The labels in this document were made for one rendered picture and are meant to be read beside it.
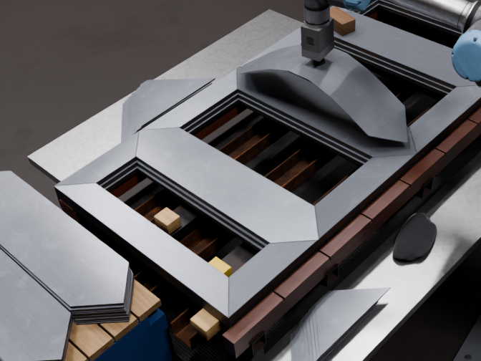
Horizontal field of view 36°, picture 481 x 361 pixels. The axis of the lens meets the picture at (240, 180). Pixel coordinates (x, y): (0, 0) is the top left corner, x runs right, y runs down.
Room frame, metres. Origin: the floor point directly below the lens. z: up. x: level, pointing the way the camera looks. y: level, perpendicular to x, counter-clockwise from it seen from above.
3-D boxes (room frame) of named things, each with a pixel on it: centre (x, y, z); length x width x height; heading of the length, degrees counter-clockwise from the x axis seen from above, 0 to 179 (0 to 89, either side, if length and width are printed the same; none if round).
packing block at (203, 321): (1.15, 0.13, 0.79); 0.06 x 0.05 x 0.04; 41
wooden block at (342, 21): (2.36, -0.43, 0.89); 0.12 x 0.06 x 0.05; 26
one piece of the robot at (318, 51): (1.91, -0.27, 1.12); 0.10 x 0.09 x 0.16; 49
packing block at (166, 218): (1.53, 0.22, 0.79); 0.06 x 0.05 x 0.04; 41
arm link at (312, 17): (1.90, -0.28, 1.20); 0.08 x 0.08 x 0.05
